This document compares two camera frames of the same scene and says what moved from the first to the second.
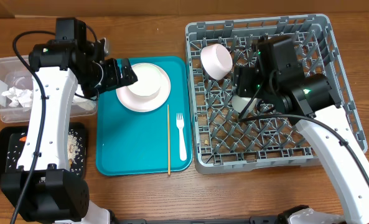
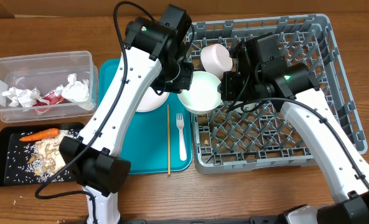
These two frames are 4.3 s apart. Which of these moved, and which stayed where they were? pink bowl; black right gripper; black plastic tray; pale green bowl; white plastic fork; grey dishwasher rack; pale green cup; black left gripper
Moved: black right gripper; black left gripper; pale green bowl
Stayed: grey dishwasher rack; pink bowl; pale green cup; white plastic fork; black plastic tray
